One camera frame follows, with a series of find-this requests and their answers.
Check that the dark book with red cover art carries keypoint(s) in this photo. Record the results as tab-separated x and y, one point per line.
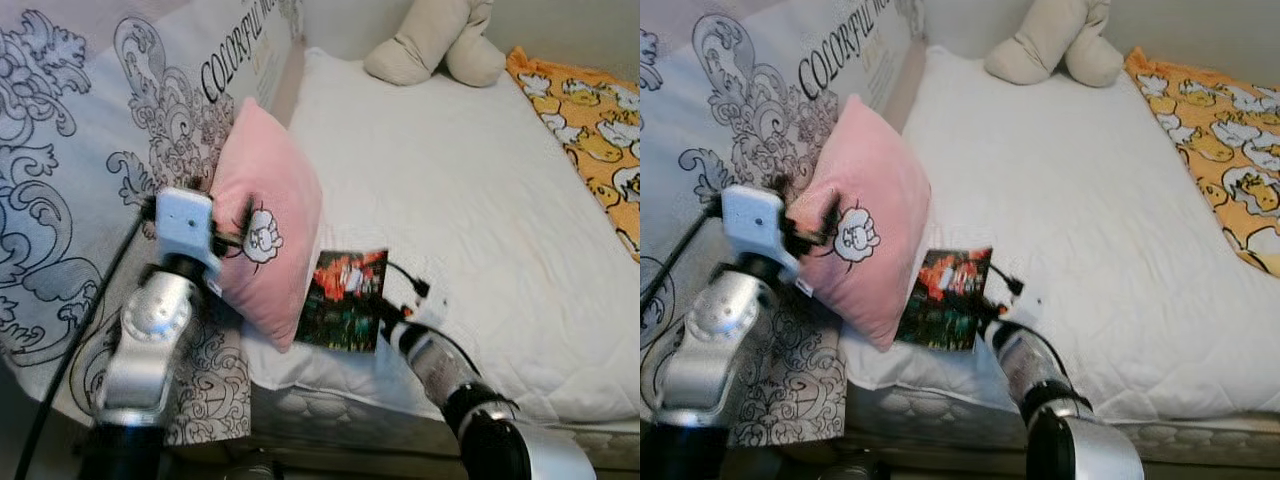
945	300
340	300

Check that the pink pillow with sheep print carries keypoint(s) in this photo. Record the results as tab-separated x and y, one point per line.
880	170
270	170

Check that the yellow cartoon egg blanket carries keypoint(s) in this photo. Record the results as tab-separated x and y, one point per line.
1220	120
590	120

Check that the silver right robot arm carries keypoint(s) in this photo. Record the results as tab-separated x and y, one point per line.
1030	370
440	365

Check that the white quilted mattress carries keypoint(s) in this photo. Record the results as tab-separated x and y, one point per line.
470	200
1080	200

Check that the beige padded headboard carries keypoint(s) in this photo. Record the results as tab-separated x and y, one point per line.
290	85
905	90

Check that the white cushion with grey ornaments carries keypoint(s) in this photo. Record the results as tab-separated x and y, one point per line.
60	120
690	90

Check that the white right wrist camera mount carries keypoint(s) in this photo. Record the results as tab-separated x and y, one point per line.
425	310
1025	305

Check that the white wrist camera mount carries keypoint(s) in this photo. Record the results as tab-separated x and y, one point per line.
750	215
425	310
1025	305
182	215

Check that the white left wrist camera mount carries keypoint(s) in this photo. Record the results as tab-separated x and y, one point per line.
750	215
182	215

